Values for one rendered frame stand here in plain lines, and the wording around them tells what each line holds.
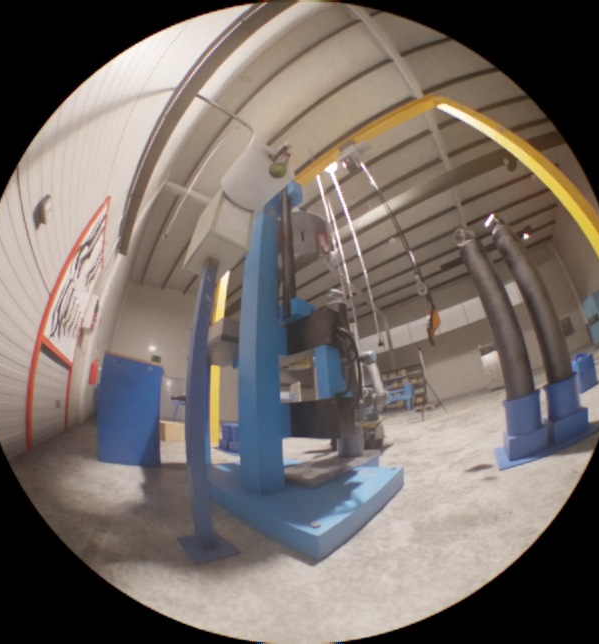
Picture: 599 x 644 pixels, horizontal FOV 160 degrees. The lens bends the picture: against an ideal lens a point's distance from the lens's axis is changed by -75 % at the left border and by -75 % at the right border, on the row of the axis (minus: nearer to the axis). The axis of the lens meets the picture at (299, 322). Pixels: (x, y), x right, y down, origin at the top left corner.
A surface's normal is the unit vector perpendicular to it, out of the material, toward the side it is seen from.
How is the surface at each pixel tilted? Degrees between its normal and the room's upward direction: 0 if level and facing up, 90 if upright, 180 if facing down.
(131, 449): 90
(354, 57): 173
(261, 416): 90
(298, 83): 173
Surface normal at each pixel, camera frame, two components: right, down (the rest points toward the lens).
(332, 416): -0.69, -0.25
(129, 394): 0.72, -0.32
